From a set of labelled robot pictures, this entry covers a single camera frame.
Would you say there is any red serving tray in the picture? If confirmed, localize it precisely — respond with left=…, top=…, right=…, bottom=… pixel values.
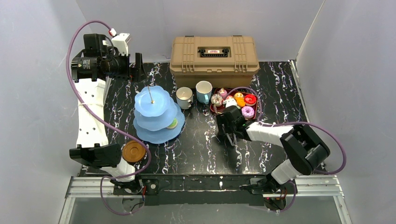
left=210, top=88, right=260, bottom=120

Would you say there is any blue three-tier cake stand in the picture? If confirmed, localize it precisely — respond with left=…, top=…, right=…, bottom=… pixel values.
left=133, top=85, right=185, bottom=144

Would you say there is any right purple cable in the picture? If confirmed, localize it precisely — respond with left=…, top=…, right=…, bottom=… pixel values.
left=226, top=87, right=347, bottom=214

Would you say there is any light blue mug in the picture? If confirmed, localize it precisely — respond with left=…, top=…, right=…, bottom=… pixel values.
left=196, top=81, right=212, bottom=105

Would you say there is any tan plastic toolbox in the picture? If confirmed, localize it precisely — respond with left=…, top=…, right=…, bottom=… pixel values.
left=170, top=35, right=260, bottom=88

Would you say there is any green frosted donut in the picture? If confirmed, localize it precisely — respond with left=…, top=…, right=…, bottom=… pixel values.
left=167, top=118, right=178, bottom=129

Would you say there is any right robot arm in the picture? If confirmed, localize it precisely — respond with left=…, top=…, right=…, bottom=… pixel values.
left=216, top=106, right=330, bottom=187

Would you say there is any purple frosted donut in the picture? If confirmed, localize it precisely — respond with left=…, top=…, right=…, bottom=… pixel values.
left=241, top=105, right=255, bottom=119

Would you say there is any white mug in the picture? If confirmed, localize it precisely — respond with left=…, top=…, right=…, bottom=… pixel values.
left=176, top=87, right=193, bottom=110

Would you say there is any brown wooden coaster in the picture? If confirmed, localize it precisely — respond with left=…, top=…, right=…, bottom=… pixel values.
left=122, top=140, right=146, bottom=163

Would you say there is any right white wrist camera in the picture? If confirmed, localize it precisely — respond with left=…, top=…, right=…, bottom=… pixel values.
left=223, top=98, right=238, bottom=108

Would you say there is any chocolate sprinkle donut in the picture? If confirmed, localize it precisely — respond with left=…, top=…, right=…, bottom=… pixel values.
left=211, top=93, right=224, bottom=107

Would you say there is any pink cupcake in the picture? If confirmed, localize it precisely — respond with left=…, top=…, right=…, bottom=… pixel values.
left=218, top=88, right=228, bottom=99

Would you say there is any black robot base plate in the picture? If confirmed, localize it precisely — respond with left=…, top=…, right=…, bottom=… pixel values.
left=136, top=173, right=297, bottom=207

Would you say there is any aluminium frame rail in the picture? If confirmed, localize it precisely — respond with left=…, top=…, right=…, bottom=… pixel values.
left=66, top=175, right=344, bottom=198

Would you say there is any orange pastry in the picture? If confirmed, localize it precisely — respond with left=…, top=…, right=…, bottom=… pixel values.
left=233, top=92, right=246, bottom=108

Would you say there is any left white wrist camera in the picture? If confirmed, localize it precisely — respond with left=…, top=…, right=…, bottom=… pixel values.
left=111, top=33, right=130, bottom=56

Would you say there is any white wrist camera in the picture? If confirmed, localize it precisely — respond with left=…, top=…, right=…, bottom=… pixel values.
left=223, top=98, right=238, bottom=108
left=111, top=33, right=130, bottom=56

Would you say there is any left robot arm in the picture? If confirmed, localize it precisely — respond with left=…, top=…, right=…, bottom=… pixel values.
left=69, top=33, right=144, bottom=182

